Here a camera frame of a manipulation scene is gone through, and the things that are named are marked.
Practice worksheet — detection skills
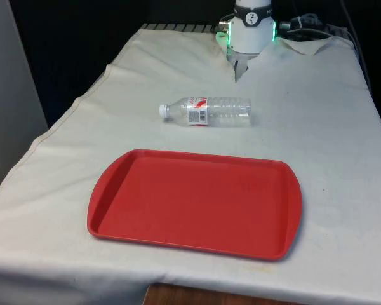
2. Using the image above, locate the clear plastic bottle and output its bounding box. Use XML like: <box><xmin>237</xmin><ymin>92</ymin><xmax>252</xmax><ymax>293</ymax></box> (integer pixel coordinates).
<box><xmin>159</xmin><ymin>96</ymin><xmax>253</xmax><ymax>128</ymax></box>

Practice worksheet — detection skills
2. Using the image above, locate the red tray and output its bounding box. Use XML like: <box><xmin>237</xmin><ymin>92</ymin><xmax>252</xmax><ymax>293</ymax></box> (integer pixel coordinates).
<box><xmin>86</xmin><ymin>149</ymin><xmax>303</xmax><ymax>262</ymax></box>

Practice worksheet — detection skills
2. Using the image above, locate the pale locker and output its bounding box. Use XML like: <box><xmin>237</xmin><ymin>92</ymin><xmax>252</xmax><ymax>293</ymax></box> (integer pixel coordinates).
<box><xmin>0</xmin><ymin>0</ymin><xmax>49</xmax><ymax>203</ymax></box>

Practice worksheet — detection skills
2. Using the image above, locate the black cable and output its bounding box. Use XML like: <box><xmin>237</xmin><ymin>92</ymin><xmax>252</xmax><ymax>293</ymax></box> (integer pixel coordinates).
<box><xmin>279</xmin><ymin>13</ymin><xmax>341</xmax><ymax>39</ymax></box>
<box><xmin>342</xmin><ymin>0</ymin><xmax>373</xmax><ymax>93</ymax></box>

